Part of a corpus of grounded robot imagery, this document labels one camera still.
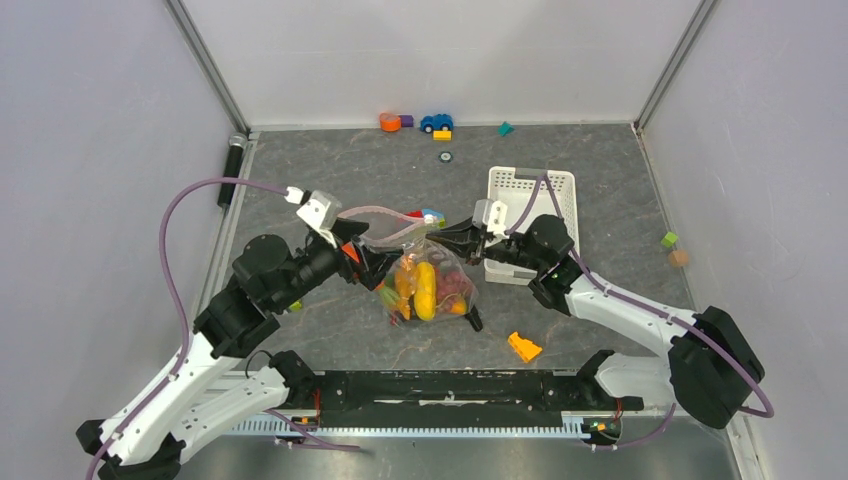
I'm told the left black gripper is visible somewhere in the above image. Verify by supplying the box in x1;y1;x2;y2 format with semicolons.
272;217;405;311

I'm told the white toothed cable rail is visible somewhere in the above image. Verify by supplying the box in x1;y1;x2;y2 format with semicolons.
225;414;590;440

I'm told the clear polka dot zip bag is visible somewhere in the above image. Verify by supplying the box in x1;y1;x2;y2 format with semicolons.
338;206;483;332

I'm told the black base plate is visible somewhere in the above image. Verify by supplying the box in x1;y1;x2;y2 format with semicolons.
281;367;644;429

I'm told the green cube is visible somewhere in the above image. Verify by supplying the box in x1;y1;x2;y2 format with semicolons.
661;231;679;249

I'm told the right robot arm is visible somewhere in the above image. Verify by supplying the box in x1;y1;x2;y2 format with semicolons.
427;214;775;429

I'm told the multicolour brick stack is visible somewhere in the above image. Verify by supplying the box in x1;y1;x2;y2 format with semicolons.
407;209;446;228

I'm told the tan wooden cube right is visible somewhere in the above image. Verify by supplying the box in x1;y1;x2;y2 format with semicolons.
667;249;690;268

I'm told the blue toy car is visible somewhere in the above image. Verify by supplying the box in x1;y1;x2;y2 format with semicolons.
419;113;454;134

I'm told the teal block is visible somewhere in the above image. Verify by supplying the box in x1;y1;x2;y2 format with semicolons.
498;121;514;137

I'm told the orange red mango toy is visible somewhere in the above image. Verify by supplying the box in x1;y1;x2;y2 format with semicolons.
449;297;468;316

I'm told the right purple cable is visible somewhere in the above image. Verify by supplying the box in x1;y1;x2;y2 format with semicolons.
506;173;776;452

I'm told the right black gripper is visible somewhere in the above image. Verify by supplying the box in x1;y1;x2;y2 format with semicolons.
425;215;544;273

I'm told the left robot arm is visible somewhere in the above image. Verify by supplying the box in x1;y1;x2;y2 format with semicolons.
76;220;403;479

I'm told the yellow brick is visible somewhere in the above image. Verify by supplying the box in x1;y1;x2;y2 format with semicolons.
432;130;453;142

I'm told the yellow corn toy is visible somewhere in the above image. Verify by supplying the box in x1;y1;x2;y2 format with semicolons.
413;262;437;321

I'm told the orange yellow fruit toy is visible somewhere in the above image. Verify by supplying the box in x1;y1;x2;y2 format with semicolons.
394;263;416;321

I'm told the red grape bunch toy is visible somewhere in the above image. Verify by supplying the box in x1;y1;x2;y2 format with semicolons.
436;270;467;304

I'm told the orange carrot toy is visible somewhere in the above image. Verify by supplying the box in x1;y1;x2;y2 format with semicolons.
341;242;361;263

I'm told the black microphone at wall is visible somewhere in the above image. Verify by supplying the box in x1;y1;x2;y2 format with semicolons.
217;133;248;210

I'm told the orange cheese wedge toy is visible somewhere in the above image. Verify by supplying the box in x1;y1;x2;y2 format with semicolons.
507;332;543;364

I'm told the black microphone on table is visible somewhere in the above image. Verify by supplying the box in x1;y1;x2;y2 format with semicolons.
464;309;484;332

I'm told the white perforated basket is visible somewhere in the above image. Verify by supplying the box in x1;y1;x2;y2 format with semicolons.
483;166;580;287

